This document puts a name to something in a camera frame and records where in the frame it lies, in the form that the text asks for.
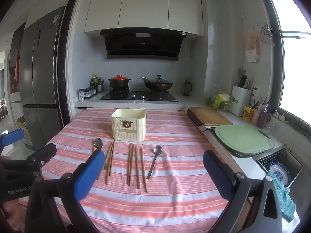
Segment window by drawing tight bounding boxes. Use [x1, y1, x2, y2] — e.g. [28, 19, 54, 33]
[258, 0, 311, 136]

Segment black range hood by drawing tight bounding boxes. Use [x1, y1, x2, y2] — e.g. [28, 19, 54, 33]
[100, 29, 187, 60]

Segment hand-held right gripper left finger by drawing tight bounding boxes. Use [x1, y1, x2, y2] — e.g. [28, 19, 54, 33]
[25, 150, 105, 233]

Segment wire trivet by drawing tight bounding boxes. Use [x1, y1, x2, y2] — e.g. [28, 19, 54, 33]
[258, 24, 275, 46]

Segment black clay pot red lid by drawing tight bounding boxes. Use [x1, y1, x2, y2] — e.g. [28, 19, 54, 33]
[108, 75, 131, 90]

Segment blue patterned bowl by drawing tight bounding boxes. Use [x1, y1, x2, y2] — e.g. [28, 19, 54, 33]
[269, 161, 291, 187]

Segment yellow printed cup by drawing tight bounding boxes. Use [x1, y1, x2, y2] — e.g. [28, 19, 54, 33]
[243, 105, 254, 122]

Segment pink striped tablecloth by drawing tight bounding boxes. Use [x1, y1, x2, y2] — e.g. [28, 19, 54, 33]
[18, 107, 243, 233]

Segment garlic bulbs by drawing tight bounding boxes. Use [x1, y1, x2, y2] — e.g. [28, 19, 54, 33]
[273, 110, 286, 122]

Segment wok with glass lid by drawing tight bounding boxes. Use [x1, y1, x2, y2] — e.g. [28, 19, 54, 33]
[141, 75, 174, 92]

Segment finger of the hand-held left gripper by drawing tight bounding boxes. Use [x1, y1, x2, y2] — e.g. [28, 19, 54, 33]
[26, 143, 57, 180]
[0, 129, 25, 147]

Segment teal dish cloth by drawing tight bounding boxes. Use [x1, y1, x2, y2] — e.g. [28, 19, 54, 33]
[267, 171, 297, 222]

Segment yellow green plastic bags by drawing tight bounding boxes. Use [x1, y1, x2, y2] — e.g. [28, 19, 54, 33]
[207, 85, 231, 109]

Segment white wall cabinets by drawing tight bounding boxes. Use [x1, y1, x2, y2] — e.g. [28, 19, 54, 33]
[84, 0, 203, 37]

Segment metal spoon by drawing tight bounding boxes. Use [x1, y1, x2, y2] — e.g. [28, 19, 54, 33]
[92, 137, 103, 155]
[146, 145, 163, 180]

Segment cream ribbed utensil box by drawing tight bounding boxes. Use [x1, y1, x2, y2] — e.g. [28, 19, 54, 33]
[111, 108, 147, 142]

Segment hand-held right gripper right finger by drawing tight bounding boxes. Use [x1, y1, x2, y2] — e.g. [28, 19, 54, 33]
[203, 150, 284, 233]

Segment white knife block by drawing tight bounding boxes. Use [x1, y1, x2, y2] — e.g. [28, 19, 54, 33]
[230, 85, 251, 116]

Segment spice jar rack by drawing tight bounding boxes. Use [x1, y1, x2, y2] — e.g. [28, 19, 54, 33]
[84, 86, 98, 99]

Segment grey refrigerator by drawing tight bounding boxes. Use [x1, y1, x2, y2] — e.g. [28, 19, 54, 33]
[19, 5, 66, 151]

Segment green cutting board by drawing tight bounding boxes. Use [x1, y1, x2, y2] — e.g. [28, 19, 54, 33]
[206, 125, 275, 158]

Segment paper wall hanging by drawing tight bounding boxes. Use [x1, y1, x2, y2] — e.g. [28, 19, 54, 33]
[245, 30, 261, 63]

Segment wooden cutting board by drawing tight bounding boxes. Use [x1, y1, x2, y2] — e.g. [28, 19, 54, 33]
[187, 106, 233, 127]

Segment cardboard box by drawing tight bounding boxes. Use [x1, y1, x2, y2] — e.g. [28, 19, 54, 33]
[15, 116, 36, 151]

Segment wooden chopstick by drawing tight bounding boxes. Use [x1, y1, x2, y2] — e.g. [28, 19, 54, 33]
[103, 143, 113, 171]
[140, 148, 148, 193]
[129, 144, 135, 186]
[109, 140, 115, 176]
[105, 141, 114, 185]
[135, 146, 141, 189]
[127, 144, 132, 185]

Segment purple bottle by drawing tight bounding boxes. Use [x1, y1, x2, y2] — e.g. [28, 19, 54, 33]
[257, 104, 271, 129]

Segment black gas stove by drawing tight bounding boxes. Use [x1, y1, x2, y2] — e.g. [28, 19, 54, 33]
[99, 90, 178, 102]

